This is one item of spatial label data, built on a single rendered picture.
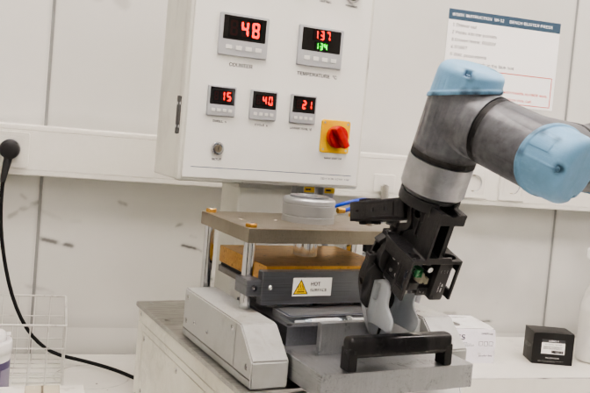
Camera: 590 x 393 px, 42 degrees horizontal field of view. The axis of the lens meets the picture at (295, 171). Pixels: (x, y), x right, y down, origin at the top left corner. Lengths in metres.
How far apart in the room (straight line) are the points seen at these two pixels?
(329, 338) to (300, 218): 0.21
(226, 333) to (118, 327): 0.70
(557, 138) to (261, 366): 0.43
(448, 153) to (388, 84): 0.93
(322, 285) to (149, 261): 0.67
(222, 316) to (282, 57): 0.45
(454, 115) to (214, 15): 0.51
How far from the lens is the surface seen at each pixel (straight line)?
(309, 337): 1.01
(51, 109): 1.63
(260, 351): 0.96
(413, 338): 0.96
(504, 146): 0.80
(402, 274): 0.91
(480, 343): 1.69
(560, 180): 0.78
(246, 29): 1.24
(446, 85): 0.84
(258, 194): 1.29
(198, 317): 1.11
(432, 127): 0.85
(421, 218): 0.90
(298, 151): 1.28
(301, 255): 1.15
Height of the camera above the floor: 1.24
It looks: 3 degrees down
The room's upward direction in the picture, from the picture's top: 5 degrees clockwise
